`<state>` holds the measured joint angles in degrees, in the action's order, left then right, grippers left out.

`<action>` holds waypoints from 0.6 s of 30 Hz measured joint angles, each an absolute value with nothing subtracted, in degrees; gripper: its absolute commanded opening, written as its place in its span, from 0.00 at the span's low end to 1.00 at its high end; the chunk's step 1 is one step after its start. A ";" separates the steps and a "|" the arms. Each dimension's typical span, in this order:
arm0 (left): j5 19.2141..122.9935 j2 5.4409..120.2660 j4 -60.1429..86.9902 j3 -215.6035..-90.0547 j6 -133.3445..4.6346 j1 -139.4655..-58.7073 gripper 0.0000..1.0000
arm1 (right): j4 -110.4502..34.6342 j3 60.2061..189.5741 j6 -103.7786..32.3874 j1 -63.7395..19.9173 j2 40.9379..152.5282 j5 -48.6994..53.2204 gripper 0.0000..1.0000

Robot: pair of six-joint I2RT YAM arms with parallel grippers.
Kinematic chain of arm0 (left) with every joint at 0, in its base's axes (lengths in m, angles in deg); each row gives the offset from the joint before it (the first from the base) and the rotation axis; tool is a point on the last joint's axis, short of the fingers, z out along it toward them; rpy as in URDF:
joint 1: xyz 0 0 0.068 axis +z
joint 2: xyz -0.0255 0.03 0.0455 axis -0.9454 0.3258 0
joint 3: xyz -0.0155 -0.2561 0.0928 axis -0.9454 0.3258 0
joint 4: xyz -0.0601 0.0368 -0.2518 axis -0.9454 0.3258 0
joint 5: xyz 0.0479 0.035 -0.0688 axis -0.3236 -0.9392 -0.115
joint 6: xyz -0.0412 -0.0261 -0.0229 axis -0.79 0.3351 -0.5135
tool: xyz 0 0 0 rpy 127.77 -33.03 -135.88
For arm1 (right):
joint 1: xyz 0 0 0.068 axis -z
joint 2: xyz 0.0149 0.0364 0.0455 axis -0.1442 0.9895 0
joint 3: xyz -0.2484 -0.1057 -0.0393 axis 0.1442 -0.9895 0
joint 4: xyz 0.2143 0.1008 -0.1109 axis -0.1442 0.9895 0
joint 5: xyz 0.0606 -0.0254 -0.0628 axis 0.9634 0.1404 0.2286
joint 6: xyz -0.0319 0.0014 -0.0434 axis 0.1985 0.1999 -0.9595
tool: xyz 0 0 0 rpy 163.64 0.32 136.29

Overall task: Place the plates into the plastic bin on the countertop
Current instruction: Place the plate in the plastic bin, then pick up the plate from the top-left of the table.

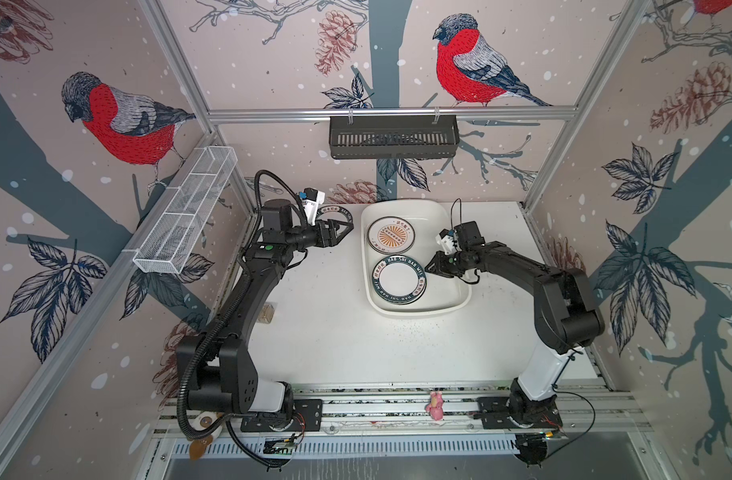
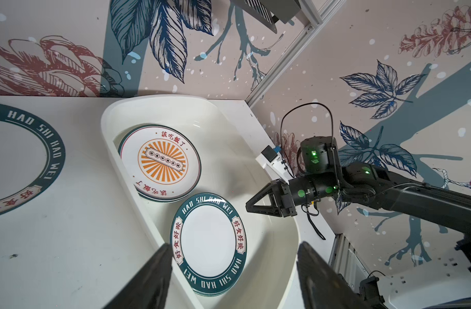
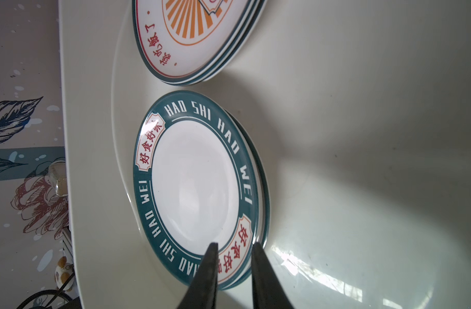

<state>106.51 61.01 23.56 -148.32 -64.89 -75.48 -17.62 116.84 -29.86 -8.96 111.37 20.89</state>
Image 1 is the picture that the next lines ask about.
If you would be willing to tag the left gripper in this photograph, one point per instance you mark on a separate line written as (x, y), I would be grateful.
(331, 239)

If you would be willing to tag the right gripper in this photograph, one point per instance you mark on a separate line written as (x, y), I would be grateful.
(440, 263)

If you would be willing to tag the orange sunburst plate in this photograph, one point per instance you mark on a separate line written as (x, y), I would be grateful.
(391, 235)

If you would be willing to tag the green red rim plate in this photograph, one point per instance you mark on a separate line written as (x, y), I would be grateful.
(400, 300)

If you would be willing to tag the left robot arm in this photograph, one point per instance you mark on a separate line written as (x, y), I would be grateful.
(215, 368)

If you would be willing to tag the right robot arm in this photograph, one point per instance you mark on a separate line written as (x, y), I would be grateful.
(566, 317)

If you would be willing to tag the white plastic bin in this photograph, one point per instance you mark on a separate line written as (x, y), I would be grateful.
(429, 218)

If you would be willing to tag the pink toy figure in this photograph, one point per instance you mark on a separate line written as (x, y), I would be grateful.
(435, 406)

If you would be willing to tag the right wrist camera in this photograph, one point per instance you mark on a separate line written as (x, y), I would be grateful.
(447, 240)

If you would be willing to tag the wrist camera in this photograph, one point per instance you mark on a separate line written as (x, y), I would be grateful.
(447, 240)
(312, 199)

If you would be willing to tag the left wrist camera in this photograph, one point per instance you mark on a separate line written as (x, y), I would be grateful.
(312, 199)

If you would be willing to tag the black hanging wire basket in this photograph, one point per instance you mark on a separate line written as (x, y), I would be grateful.
(393, 137)

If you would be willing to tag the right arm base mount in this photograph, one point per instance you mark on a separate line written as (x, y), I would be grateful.
(518, 412)

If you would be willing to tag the horizontal aluminium frame bar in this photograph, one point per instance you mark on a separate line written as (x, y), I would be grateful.
(507, 113)

